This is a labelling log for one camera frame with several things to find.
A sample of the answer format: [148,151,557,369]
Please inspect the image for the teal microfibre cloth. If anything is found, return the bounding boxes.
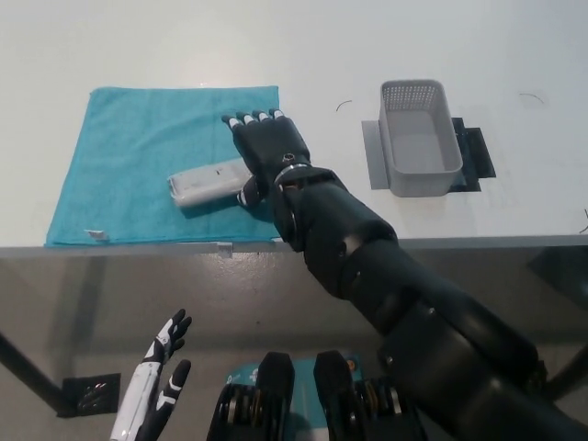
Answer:
[43,84,284,249]

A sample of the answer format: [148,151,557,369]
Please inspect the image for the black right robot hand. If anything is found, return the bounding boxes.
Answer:
[221,107,314,209]

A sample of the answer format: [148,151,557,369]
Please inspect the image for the grey perforated plastic basket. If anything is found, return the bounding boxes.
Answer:
[379,79,463,199]

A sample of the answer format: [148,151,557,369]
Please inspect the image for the black table foot plate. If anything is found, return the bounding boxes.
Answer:
[56,372,122,419]

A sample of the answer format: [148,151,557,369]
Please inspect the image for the black table leg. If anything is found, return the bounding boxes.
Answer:
[0,330,65,408]

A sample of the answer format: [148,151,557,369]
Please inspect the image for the black robot legs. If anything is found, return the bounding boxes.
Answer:
[205,350,422,441]

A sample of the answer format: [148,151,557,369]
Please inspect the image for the grey mat under basket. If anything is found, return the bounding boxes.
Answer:
[451,116,497,194]

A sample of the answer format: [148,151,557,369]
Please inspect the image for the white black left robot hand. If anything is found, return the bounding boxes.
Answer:
[108,308,194,441]

